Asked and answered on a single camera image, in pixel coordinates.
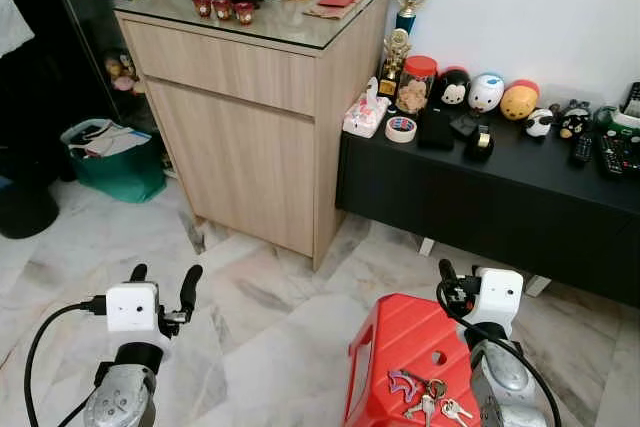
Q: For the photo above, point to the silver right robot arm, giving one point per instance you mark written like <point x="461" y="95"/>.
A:
<point x="505" y="387"/>

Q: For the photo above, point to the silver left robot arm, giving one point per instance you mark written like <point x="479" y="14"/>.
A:
<point x="120" y="397"/>

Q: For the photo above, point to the red plastic stool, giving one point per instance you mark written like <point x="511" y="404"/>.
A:
<point x="400" y="337"/>

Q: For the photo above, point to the black low console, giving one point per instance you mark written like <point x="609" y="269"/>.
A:
<point x="480" y="197"/>

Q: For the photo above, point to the green bag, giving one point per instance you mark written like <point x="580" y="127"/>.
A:
<point x="120" y="177"/>

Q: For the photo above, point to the black round bin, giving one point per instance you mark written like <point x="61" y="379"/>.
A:
<point x="25" y="212"/>

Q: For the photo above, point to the black tape dispenser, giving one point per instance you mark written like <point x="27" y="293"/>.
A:
<point x="480" y="145"/>

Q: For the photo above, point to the white papers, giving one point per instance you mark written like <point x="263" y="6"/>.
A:
<point x="115" y="139"/>

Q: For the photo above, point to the black box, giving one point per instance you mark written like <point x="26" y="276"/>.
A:
<point x="436" y="134"/>

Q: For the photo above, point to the white tape roll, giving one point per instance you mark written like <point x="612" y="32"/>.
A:
<point x="401" y="137"/>

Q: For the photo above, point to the small black case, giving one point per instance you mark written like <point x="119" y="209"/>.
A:
<point x="463" y="125"/>

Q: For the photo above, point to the light wooden cabinet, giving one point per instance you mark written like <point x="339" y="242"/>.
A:
<point x="240" y="137"/>

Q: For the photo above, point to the wide black remote control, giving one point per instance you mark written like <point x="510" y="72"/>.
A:
<point x="613" y="155"/>

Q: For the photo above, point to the pink white tissue box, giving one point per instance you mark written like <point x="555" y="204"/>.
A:
<point x="365" y="117"/>

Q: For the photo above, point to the small white panda figure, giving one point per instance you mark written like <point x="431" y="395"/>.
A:
<point x="540" y="123"/>

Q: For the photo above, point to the white round plush toy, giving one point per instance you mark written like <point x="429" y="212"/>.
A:
<point x="485" y="95"/>

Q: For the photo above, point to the slim black remote control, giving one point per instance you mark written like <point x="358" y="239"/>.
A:
<point x="582" y="150"/>

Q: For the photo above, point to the yellow round plush toy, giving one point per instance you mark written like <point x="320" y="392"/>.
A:
<point x="520" y="102"/>

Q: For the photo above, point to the clear jar with red lid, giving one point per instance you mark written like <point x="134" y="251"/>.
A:
<point x="415" y="87"/>

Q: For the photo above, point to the black white animal figure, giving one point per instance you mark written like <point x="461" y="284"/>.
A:
<point x="574" y="125"/>

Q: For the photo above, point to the white green phone base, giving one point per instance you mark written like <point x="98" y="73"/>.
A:
<point x="615" y="119"/>

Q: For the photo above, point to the small plush doll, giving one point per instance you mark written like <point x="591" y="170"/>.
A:
<point x="122" y="72"/>

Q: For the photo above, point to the small gold trophy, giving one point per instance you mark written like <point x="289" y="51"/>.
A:
<point x="396" y="47"/>

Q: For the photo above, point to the glass display cabinet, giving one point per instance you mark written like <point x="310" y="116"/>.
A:
<point x="70" y="47"/>

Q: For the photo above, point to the small red cup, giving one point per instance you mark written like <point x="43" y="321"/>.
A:
<point x="244" y="13"/>
<point x="202" y="6"/>
<point x="222" y="9"/>

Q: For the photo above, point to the brown paper envelope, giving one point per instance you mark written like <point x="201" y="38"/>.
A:
<point x="325" y="11"/>

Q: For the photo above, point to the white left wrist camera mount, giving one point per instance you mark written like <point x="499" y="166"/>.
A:
<point x="130" y="309"/>

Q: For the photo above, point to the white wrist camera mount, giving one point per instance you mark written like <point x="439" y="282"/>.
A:
<point x="500" y="297"/>
<point x="130" y="309"/>

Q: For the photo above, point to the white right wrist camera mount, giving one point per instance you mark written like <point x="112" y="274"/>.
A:
<point x="500" y="297"/>

